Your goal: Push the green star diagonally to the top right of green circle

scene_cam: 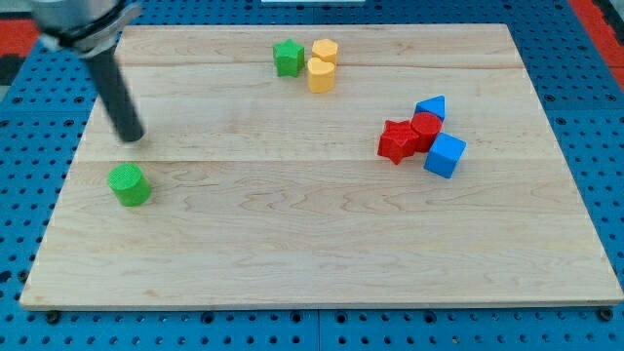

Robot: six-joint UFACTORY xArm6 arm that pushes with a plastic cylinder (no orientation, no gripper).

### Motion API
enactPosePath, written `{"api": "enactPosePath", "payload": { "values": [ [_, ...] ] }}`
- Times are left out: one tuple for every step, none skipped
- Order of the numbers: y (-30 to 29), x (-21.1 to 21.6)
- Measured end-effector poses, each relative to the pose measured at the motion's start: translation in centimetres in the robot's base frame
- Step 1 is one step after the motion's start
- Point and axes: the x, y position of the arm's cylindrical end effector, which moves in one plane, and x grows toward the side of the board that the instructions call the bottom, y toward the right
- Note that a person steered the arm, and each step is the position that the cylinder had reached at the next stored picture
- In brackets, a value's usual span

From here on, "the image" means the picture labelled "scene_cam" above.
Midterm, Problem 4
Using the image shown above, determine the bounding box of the yellow heart block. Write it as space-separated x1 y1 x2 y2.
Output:
307 58 335 94

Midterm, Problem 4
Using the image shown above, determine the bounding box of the blue triangle block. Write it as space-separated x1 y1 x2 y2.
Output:
414 96 446 122

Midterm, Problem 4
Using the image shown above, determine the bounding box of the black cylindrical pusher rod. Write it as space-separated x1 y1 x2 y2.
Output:
84 47 144 142

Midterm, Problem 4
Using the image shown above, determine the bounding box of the red cylinder block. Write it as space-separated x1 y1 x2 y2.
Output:
410 112 443 153

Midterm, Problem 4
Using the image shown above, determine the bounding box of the yellow hexagon block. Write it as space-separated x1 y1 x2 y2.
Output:
312 39 339 65

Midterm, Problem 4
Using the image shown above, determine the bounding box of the wooden board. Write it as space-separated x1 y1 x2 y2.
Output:
19 23 623 311

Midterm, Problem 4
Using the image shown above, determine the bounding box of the green cylinder block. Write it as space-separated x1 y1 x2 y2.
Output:
107 163 151 207

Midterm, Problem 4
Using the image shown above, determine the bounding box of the blue cube block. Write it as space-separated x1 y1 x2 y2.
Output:
424 133 467 178

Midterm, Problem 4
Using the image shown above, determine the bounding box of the green star block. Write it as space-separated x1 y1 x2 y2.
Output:
273 39 304 77

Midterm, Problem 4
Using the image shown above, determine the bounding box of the red star block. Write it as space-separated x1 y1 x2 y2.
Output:
377 120 419 165

